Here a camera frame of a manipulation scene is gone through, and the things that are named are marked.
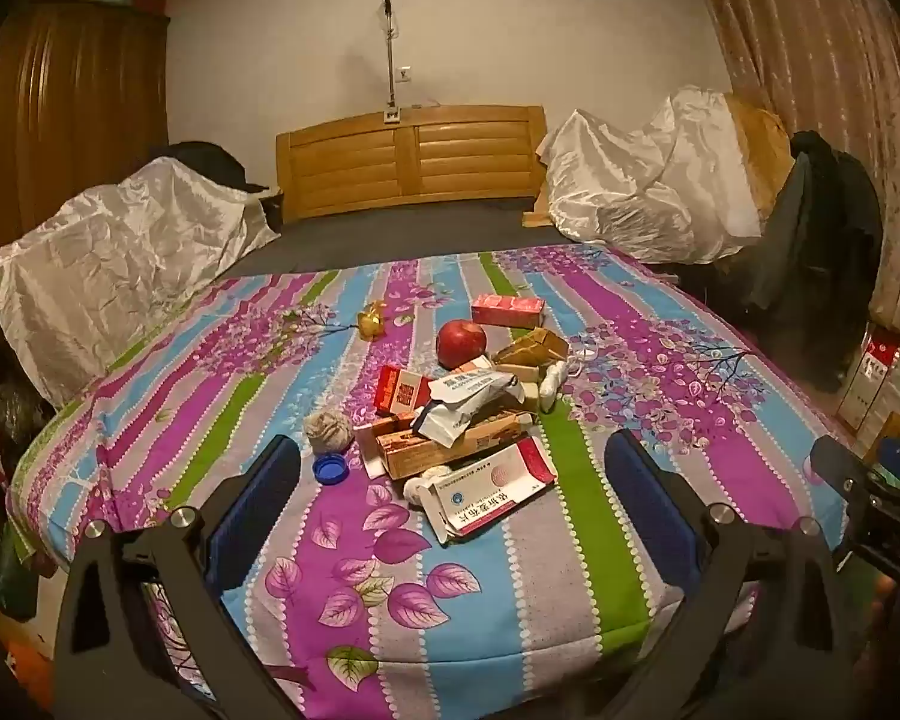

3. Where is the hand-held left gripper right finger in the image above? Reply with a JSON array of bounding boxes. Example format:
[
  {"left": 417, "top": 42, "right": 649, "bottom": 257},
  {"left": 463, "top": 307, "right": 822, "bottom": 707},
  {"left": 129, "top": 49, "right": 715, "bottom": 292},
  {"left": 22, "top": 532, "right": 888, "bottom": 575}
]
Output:
[{"left": 604, "top": 429, "right": 860, "bottom": 720}]

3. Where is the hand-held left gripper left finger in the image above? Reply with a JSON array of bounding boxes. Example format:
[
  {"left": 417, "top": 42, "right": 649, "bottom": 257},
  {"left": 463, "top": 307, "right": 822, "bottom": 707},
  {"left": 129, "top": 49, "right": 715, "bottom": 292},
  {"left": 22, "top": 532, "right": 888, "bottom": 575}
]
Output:
[{"left": 54, "top": 433, "right": 305, "bottom": 720}]

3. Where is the grey paper ball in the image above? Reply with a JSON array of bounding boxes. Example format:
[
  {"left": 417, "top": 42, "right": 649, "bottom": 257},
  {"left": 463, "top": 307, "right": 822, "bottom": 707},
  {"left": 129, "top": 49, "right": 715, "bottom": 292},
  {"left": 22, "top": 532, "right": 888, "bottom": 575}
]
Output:
[{"left": 304, "top": 411, "right": 353, "bottom": 455}]

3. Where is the long orange cardboard box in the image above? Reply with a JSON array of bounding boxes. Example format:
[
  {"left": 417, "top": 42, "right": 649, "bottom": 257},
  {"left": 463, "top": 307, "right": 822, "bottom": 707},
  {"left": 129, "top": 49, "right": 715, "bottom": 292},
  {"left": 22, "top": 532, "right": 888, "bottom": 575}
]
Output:
[{"left": 354, "top": 409, "right": 537, "bottom": 481}]

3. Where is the white pink medicine box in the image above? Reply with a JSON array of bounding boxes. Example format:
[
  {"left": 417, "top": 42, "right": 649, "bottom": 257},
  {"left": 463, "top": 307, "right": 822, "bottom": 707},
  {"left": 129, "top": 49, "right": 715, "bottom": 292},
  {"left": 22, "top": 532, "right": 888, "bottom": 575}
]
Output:
[{"left": 420, "top": 437, "right": 558, "bottom": 545}]

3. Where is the white foil pouch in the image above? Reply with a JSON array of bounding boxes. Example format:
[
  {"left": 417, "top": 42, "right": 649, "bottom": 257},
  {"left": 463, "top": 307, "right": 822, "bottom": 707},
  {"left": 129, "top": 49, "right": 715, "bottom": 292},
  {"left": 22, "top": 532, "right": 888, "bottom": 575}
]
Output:
[{"left": 411, "top": 364, "right": 524, "bottom": 449}]

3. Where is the white cardboard box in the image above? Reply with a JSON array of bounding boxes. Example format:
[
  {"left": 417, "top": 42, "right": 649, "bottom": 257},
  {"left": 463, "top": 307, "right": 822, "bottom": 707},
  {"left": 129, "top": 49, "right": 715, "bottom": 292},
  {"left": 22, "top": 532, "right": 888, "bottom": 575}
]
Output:
[{"left": 840, "top": 322, "right": 900, "bottom": 451}]

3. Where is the striped floral bedsheet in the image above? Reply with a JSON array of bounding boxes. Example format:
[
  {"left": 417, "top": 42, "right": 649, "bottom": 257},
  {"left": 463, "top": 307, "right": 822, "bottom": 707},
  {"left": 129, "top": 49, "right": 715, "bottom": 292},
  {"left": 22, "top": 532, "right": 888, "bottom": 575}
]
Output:
[{"left": 11, "top": 247, "right": 852, "bottom": 720}]

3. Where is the white crumpled tissue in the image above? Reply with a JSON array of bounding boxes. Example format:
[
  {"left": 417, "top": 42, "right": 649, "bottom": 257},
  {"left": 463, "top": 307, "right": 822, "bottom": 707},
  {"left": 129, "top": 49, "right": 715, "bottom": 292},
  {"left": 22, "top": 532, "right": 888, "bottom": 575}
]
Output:
[{"left": 405, "top": 465, "right": 451, "bottom": 503}]

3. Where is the white rolled plastic bag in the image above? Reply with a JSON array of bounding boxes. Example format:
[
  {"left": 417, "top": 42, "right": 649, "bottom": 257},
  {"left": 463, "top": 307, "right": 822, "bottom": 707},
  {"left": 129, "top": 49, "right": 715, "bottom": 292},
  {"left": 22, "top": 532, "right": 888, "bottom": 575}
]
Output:
[{"left": 538, "top": 360, "right": 571, "bottom": 413}]

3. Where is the red white small box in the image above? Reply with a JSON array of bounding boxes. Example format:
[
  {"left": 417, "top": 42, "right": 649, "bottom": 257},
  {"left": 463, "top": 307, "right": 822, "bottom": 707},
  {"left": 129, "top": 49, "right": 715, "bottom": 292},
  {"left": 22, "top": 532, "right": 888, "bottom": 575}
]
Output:
[{"left": 376, "top": 365, "right": 434, "bottom": 417}]

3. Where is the gold brown carton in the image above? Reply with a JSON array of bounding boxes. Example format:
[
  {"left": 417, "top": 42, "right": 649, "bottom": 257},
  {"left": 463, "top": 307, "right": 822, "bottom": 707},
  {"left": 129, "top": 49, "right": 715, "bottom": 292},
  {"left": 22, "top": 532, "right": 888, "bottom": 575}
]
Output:
[{"left": 493, "top": 328, "right": 569, "bottom": 366}]

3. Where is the gold foil wrapper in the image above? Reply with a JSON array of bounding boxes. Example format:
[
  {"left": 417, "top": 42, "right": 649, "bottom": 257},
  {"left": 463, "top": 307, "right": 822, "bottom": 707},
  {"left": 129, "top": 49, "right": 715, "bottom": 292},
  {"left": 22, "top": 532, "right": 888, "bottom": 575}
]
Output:
[{"left": 356, "top": 301, "right": 391, "bottom": 340}]

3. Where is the dark hanging jacket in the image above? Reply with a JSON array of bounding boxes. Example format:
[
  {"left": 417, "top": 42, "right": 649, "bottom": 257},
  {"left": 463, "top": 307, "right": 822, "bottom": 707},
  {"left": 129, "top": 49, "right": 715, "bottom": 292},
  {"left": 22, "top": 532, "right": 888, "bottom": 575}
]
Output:
[{"left": 746, "top": 130, "right": 882, "bottom": 391}]

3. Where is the green plastic bag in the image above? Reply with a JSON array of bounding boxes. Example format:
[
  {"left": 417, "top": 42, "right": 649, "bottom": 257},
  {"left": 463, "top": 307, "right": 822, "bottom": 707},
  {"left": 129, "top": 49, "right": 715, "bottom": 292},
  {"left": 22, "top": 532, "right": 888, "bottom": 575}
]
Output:
[{"left": 0, "top": 525, "right": 38, "bottom": 616}]

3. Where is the pink carton box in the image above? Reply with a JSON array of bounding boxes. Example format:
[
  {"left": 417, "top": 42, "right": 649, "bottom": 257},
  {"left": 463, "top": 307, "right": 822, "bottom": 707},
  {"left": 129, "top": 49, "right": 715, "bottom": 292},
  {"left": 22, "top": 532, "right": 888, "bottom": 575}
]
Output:
[{"left": 471, "top": 294, "right": 546, "bottom": 329}]

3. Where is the dark plastic bag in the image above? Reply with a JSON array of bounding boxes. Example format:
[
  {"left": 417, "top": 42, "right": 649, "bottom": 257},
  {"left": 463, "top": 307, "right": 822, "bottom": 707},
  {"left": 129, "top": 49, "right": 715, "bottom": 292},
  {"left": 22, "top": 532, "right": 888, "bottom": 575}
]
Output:
[{"left": 0, "top": 379, "right": 53, "bottom": 458}]

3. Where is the red apple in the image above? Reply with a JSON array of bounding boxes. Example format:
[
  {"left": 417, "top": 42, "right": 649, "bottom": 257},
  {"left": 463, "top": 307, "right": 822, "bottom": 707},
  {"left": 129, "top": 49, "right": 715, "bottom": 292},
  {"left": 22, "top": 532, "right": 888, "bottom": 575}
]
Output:
[{"left": 436, "top": 320, "right": 488, "bottom": 370}]

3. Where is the dark grey bed sheet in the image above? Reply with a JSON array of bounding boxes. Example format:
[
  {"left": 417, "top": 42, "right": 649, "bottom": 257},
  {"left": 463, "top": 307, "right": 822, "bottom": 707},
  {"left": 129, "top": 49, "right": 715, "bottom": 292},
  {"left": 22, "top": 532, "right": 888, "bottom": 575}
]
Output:
[{"left": 225, "top": 199, "right": 571, "bottom": 275}]

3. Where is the brown cardboard box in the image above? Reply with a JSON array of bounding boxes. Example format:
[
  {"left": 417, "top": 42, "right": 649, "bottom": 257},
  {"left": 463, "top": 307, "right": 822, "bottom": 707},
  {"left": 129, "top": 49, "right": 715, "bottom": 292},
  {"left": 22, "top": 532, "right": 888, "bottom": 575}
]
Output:
[{"left": 727, "top": 94, "right": 792, "bottom": 218}]

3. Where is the wooden bed headboard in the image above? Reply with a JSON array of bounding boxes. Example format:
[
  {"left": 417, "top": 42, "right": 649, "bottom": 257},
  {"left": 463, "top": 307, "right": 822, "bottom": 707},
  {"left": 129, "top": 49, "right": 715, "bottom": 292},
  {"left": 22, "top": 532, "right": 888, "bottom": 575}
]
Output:
[{"left": 275, "top": 106, "right": 547, "bottom": 224}]

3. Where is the black clothing heap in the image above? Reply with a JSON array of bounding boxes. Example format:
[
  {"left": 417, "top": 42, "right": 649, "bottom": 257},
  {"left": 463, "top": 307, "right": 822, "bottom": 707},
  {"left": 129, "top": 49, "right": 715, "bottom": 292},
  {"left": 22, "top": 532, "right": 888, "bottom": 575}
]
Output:
[{"left": 169, "top": 142, "right": 282, "bottom": 200}]

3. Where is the pink patterned curtain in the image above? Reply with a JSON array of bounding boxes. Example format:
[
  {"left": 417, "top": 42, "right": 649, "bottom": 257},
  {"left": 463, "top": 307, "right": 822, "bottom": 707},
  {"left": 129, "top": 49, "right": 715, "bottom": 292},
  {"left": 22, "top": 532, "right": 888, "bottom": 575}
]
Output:
[{"left": 694, "top": 0, "right": 900, "bottom": 331}]

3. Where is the brown wooden wardrobe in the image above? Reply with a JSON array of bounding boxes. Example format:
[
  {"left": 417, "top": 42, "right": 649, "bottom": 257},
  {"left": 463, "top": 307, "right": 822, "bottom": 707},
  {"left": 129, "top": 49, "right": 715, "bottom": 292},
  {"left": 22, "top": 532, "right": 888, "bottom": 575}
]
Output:
[{"left": 0, "top": 0, "right": 170, "bottom": 263}]

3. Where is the metal pole stand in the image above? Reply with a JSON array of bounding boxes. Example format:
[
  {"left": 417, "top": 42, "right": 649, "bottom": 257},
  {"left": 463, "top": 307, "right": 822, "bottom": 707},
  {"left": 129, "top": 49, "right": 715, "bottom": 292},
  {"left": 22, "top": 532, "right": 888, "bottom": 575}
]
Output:
[{"left": 360, "top": 0, "right": 402, "bottom": 125}]

